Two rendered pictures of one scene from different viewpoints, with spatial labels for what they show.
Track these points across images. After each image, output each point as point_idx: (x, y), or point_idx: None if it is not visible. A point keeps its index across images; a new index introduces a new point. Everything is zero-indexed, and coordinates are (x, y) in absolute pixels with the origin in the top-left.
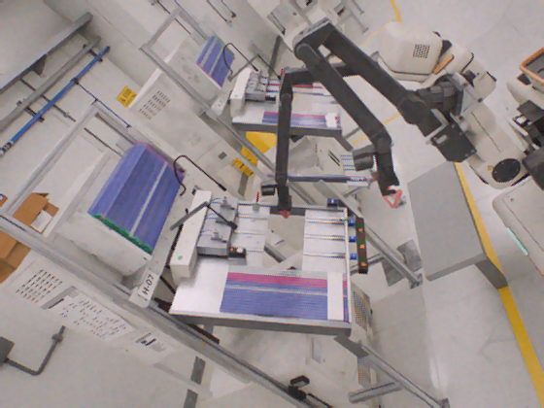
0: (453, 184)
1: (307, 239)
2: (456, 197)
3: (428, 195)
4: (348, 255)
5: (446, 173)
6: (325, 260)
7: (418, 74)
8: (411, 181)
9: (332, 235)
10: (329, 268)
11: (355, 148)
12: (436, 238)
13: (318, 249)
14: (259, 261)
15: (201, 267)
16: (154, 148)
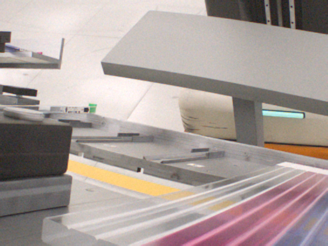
0: (205, 21)
1: (91, 143)
2: (238, 27)
3: (183, 46)
4: (228, 140)
5: (170, 20)
6: (218, 163)
7: None
8: (108, 55)
9: (119, 135)
10: (254, 168)
11: None
12: (294, 68)
13: (154, 153)
14: (118, 194)
15: None
16: None
